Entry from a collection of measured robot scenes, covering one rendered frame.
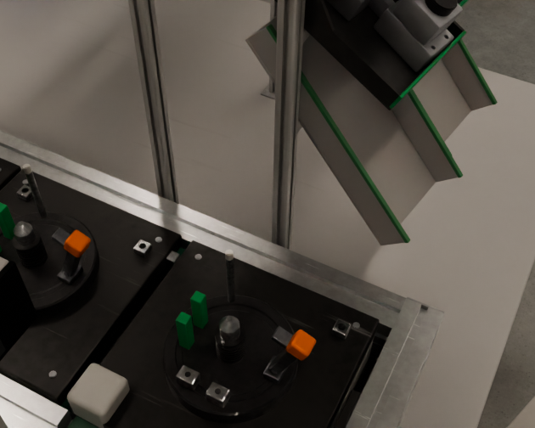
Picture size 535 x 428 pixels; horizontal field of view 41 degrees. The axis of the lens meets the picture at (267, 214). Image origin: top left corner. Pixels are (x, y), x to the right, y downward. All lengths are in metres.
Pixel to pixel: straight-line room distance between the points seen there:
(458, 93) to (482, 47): 1.87
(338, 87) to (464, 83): 0.23
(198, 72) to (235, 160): 0.22
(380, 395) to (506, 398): 1.17
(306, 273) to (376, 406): 0.18
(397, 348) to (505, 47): 2.20
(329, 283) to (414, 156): 0.19
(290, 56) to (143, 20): 0.17
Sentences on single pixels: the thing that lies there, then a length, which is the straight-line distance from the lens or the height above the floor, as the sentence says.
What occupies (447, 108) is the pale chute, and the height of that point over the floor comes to 1.01.
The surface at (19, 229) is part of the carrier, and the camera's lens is 0.81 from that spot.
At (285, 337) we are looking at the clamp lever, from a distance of 0.68.
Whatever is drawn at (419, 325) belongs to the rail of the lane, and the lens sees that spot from 0.84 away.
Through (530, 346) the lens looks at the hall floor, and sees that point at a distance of 2.03.
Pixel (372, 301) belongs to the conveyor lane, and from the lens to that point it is 0.84.
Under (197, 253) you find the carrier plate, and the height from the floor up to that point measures 0.97.
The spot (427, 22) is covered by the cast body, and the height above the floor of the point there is 1.25.
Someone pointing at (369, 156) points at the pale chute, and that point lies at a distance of 0.85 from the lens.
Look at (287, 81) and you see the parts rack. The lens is 0.72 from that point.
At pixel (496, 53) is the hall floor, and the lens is 2.87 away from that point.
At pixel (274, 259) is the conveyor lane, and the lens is 0.86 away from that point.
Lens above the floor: 1.65
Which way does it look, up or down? 50 degrees down
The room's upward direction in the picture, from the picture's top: 1 degrees clockwise
